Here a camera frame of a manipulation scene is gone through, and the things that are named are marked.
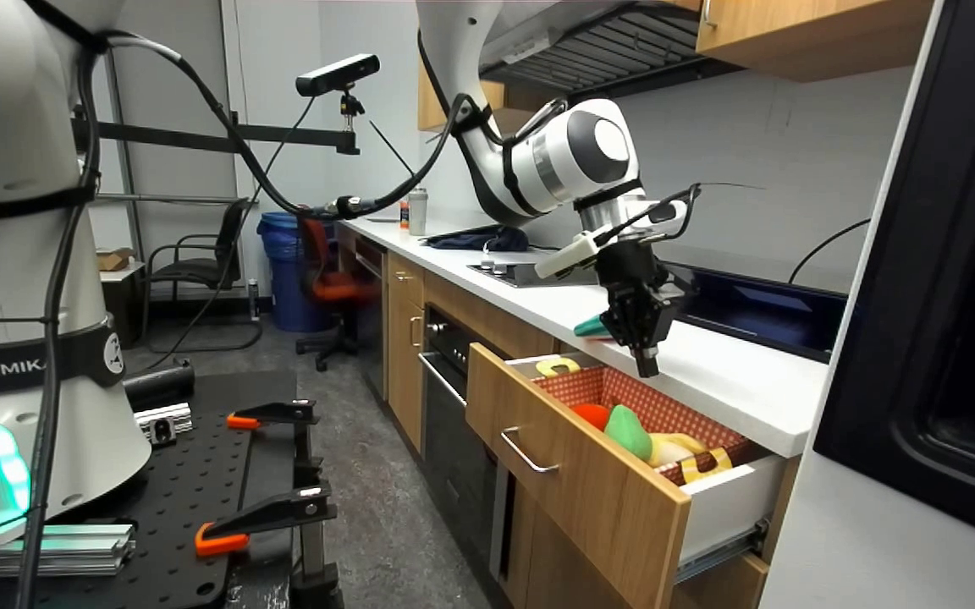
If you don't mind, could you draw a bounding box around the blue trash bin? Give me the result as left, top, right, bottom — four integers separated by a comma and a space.
255, 209, 330, 335

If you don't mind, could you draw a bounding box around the green plush toy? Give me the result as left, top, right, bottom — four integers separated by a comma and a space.
602, 403, 656, 464

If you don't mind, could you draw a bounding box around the orange round plush toy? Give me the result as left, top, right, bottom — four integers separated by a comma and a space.
569, 398, 618, 432

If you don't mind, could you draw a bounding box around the red mesh drawer mat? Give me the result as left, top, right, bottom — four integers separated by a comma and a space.
536, 364, 756, 461

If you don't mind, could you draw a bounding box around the wooden kitchen drawer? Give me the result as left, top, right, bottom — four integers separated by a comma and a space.
463, 338, 789, 609

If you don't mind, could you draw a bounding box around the black power cable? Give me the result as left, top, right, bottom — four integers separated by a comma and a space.
787, 216, 874, 285

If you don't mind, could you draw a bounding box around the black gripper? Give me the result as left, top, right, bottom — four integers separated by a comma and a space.
596, 236, 694, 383

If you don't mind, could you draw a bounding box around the wooden base cabinet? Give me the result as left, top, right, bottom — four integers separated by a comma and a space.
380, 251, 772, 609

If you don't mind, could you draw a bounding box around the small white device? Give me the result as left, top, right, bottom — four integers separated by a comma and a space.
129, 398, 196, 451

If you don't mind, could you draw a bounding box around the black fronted white appliance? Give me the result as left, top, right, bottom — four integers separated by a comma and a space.
756, 0, 975, 609

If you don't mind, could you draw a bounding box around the black built-in oven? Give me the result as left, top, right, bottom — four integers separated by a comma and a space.
417, 300, 518, 585

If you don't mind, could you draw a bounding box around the brown cardboard box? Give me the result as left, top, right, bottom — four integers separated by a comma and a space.
96, 248, 141, 278

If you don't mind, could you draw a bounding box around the black camera on boom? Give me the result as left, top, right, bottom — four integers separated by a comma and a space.
293, 51, 383, 101

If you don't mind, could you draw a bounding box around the aluminium extrusion bar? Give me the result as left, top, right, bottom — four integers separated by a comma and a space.
0, 520, 140, 582

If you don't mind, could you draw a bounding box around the striped teal watermelon plush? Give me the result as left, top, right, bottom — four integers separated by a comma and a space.
571, 312, 618, 341

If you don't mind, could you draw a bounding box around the black perforated mounting table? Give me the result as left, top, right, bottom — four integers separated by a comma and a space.
0, 367, 346, 609

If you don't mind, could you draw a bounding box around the orange office chair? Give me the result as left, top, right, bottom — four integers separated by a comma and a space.
294, 209, 383, 374

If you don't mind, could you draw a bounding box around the yellow white toy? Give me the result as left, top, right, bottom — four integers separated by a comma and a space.
506, 350, 583, 383

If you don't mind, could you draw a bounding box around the wooden upper cabinet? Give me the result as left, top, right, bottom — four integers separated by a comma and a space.
417, 74, 514, 135
694, 0, 937, 84

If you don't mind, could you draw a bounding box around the steel range hood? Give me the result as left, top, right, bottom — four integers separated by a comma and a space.
473, 0, 739, 101

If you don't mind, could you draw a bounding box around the dark blue cloth bag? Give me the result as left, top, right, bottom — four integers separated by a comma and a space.
424, 221, 536, 252

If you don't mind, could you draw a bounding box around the black camera boom stand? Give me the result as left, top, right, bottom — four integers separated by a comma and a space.
93, 89, 364, 157

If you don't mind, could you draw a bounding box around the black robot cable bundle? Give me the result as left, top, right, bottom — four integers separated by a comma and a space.
12, 0, 583, 609

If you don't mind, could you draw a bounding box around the black armchair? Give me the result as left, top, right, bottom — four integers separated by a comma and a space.
145, 200, 269, 350

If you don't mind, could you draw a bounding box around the yellow orange ring toy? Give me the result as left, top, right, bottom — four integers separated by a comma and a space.
677, 445, 739, 488

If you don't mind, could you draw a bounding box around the black block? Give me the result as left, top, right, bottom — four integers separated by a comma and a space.
118, 363, 196, 412

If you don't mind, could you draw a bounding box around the yellow plush banana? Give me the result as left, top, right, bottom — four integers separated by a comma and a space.
647, 429, 718, 473

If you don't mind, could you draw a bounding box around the orange handled black clamp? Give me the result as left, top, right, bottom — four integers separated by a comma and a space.
224, 395, 330, 477
194, 483, 339, 567

